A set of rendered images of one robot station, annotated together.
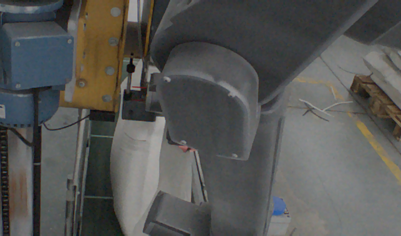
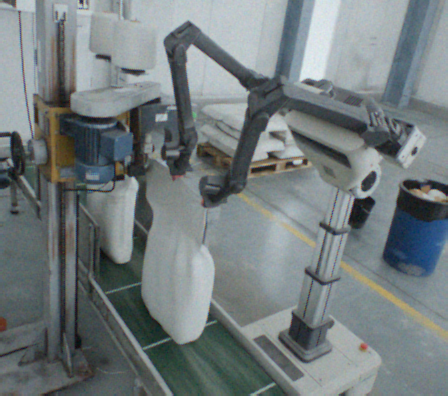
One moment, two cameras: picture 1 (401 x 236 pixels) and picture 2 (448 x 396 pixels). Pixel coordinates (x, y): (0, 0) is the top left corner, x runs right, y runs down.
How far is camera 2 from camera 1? 1.10 m
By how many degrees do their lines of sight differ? 23
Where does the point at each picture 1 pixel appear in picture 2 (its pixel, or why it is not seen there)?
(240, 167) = (253, 141)
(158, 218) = (209, 182)
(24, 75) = (118, 153)
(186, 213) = (216, 179)
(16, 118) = (103, 178)
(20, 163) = (70, 219)
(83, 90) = not seen: hidden behind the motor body
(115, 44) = not seen: hidden behind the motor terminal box
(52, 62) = (126, 146)
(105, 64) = not seen: hidden behind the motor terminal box
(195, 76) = (263, 116)
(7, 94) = (100, 167)
